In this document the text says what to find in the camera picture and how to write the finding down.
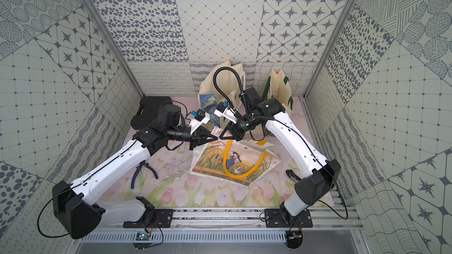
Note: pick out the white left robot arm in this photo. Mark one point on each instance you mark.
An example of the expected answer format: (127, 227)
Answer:
(76, 205)

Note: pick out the black plastic tool case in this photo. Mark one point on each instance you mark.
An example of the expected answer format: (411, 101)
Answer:
(148, 111)

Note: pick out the yellow-handled cartoon canvas bag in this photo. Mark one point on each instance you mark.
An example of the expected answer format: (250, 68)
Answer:
(241, 163)

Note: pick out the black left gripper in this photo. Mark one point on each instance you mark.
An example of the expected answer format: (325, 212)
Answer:
(193, 137)

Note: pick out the blue-handled pliers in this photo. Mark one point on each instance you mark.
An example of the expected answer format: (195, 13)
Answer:
(141, 173)

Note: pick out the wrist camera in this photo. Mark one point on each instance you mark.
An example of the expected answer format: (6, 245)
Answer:
(223, 110)
(200, 117)

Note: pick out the floral tulip table mat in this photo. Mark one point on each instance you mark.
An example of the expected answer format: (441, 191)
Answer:
(196, 178)

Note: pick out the aluminium mounting rail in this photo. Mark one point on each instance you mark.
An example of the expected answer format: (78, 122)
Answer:
(251, 218)

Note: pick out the left green circuit board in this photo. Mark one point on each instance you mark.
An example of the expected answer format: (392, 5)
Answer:
(142, 241)

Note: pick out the green-handled floral canvas bag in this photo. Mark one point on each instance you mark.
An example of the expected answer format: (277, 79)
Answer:
(278, 87)

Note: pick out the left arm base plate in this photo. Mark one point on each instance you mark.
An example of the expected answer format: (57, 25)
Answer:
(161, 218)

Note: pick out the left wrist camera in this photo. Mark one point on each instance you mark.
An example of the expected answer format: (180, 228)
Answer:
(200, 117)

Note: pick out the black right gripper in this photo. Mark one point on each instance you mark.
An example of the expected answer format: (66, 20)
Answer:
(236, 134)

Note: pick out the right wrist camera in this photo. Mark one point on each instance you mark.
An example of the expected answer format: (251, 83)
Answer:
(223, 110)

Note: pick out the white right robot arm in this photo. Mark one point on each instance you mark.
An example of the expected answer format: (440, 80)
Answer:
(319, 175)

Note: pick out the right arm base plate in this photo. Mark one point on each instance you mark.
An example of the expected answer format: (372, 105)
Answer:
(277, 218)

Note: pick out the right round circuit board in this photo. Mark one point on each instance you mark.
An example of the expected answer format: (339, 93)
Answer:
(294, 239)

